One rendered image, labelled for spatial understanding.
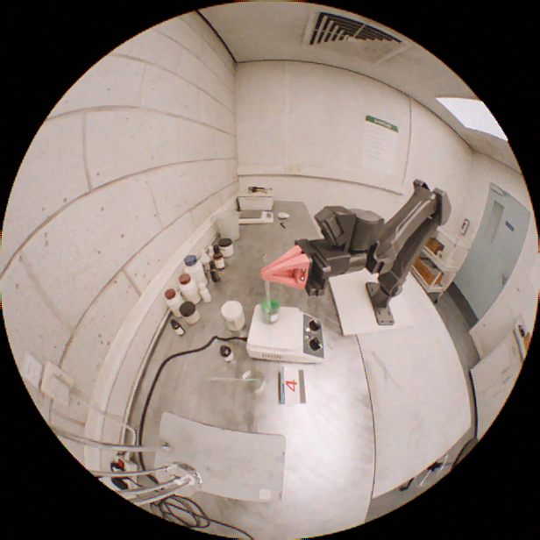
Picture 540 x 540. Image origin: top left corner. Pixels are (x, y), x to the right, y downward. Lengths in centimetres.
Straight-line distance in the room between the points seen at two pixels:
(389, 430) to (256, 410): 35
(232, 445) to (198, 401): 14
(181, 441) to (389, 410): 51
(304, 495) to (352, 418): 24
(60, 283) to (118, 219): 23
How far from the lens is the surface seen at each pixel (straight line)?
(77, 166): 48
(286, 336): 38
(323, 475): 48
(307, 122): 174
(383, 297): 59
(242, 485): 46
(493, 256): 308
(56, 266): 43
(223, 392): 44
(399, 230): 38
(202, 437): 45
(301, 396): 43
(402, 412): 56
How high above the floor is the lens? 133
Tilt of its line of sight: 39 degrees down
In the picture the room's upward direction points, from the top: straight up
